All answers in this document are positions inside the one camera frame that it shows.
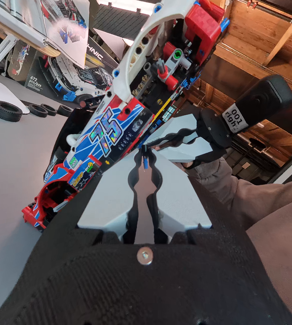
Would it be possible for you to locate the black toy beam blue pin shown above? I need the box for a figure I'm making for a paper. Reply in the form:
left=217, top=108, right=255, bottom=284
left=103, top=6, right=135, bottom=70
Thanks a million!
left=141, top=145, right=149, bottom=170

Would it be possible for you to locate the toy car box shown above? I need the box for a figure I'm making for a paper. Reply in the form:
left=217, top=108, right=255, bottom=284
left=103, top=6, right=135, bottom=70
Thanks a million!
left=5, top=38, right=118, bottom=104

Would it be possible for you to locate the person's right forearm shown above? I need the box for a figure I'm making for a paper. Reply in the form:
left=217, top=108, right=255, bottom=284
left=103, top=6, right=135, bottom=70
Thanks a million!
left=193, top=157, right=292, bottom=230

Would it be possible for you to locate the toy car instruction booklet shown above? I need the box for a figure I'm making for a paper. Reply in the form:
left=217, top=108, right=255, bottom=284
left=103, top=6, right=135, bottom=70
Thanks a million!
left=0, top=0, right=90, bottom=69

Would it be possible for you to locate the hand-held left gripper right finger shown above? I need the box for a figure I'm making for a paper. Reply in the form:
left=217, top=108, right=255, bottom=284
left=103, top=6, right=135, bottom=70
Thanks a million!
left=147, top=149, right=212, bottom=242

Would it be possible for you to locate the black pole light stand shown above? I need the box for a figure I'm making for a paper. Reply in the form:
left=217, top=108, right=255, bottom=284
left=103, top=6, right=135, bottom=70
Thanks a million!
left=249, top=137, right=267, bottom=153

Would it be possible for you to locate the grey desk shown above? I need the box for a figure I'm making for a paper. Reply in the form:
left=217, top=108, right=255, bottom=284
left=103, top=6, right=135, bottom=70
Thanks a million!
left=0, top=74, right=154, bottom=325

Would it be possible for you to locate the toy brick race car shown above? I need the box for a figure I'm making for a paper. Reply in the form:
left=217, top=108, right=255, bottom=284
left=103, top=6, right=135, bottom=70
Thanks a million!
left=22, top=0, right=230, bottom=230

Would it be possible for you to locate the person's beige hoodie torso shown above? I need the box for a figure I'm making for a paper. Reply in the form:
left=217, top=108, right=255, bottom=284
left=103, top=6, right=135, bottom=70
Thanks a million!
left=246, top=201, right=292, bottom=325

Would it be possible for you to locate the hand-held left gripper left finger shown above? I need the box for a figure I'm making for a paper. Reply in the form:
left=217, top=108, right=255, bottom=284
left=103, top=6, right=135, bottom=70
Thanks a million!
left=77, top=149, right=139, bottom=242

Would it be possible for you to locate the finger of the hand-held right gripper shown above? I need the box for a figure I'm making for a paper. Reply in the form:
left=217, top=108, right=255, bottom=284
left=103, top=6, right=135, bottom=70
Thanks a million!
left=150, top=135, right=214, bottom=162
left=145, top=113, right=200, bottom=148

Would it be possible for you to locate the studio light panel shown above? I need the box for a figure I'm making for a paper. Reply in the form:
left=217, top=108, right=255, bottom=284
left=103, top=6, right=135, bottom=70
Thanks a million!
left=93, top=0, right=156, bottom=54

